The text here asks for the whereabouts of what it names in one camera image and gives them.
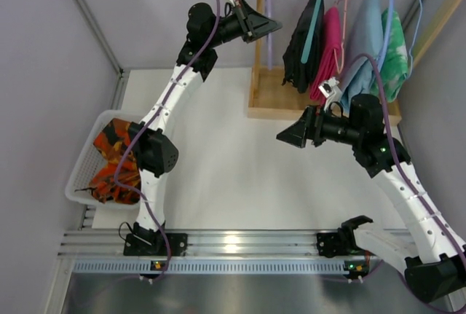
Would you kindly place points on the grey slotted cable duct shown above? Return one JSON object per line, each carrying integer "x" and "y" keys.
{"x": 221, "y": 266}

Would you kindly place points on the teal plastic hanger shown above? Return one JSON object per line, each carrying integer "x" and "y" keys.
{"x": 308, "y": 42}

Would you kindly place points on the white plastic basket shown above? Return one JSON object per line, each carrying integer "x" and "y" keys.
{"x": 90, "y": 161}

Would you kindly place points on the light blue wire hanger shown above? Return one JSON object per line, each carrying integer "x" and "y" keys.
{"x": 419, "y": 10}

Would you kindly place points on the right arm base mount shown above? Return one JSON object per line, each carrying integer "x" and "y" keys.
{"x": 331, "y": 244}

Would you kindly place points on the green tie-dye garment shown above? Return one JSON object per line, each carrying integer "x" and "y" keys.
{"x": 395, "y": 67}

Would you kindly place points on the orange camouflage trousers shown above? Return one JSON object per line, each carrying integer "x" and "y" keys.
{"x": 111, "y": 144}

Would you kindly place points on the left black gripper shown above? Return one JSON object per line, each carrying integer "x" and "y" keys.
{"x": 245, "y": 20}

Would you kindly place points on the wooden clothes rack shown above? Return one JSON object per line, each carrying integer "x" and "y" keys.
{"x": 266, "y": 101}

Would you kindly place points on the magenta trousers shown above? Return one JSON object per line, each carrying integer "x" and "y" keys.
{"x": 331, "y": 51}

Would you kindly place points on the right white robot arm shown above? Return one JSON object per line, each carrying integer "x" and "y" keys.
{"x": 433, "y": 265}

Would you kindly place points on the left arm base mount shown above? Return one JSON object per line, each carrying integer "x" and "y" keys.
{"x": 136, "y": 245}

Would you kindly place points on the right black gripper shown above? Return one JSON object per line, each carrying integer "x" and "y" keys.
{"x": 312, "y": 127}

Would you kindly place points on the blue plastic hanger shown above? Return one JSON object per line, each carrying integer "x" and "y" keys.
{"x": 389, "y": 19}

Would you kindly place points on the pink wire hanger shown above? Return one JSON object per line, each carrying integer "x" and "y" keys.
{"x": 339, "y": 59}

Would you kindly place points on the black trousers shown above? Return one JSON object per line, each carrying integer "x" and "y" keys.
{"x": 302, "y": 75}

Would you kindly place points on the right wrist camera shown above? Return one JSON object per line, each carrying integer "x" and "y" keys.
{"x": 329, "y": 90}

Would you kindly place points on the light blue trousers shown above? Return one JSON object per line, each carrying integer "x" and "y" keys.
{"x": 366, "y": 37}

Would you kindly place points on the lilac plastic hanger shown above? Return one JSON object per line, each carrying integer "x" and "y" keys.
{"x": 269, "y": 53}

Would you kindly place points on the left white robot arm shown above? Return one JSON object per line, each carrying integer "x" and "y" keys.
{"x": 154, "y": 152}

